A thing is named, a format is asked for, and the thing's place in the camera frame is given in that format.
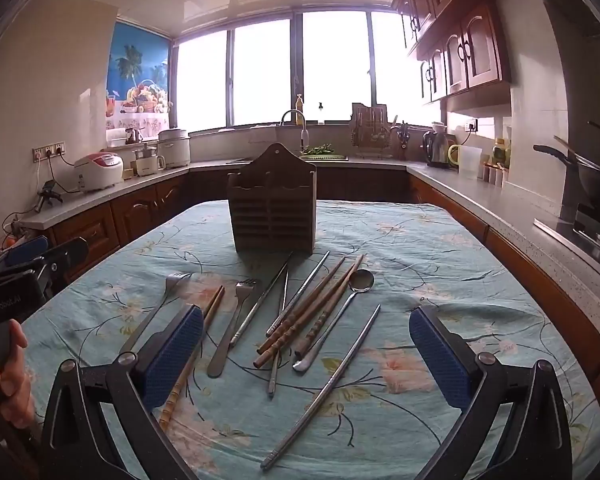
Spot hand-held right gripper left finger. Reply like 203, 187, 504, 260
40, 304, 206, 480

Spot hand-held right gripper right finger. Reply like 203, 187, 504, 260
408, 306, 574, 480

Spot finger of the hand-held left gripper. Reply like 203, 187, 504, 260
2, 235, 50, 267
34, 236, 90, 307

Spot metal fork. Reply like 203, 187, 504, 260
119, 271, 193, 356
206, 278, 257, 379

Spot metal chopstick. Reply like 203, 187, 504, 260
228, 251, 295, 348
265, 250, 331, 338
267, 270, 290, 398
260, 303, 382, 471

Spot metal spoon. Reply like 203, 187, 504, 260
293, 268, 376, 374

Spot brown wooden chopstick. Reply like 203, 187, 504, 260
253, 253, 366, 368
256, 256, 347, 354

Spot wooden utensil holder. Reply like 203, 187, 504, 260
226, 142, 317, 255

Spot person's left hand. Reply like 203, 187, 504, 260
0, 319, 36, 429

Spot small black tripod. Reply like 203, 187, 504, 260
32, 180, 63, 213

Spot wooden base cabinets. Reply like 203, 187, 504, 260
20, 165, 600, 376

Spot red white rice cooker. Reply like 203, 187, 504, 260
74, 152, 126, 193

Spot teal floral tablecloth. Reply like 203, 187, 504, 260
22, 200, 600, 480

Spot white food processor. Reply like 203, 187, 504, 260
132, 142, 167, 177

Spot white spice jars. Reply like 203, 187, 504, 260
482, 165, 511, 186

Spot gas stove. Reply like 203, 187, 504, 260
532, 205, 600, 271

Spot steel electric kettle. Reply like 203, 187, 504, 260
422, 130, 456, 168

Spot yellow condiment bottles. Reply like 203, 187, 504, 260
490, 137, 513, 168

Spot knife block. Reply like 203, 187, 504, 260
390, 120, 412, 161

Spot green vegetables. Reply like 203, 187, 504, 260
300, 145, 348, 161

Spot black wok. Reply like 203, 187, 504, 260
532, 120, 600, 211

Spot dish rack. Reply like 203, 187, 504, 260
350, 102, 396, 158

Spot chrome faucet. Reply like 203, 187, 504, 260
279, 109, 311, 153

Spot large kitchen window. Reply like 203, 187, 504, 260
172, 7, 446, 133

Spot tropical fruit wall poster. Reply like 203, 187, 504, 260
105, 22, 173, 131

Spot wooden wall cabinets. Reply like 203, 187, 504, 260
392, 0, 513, 106

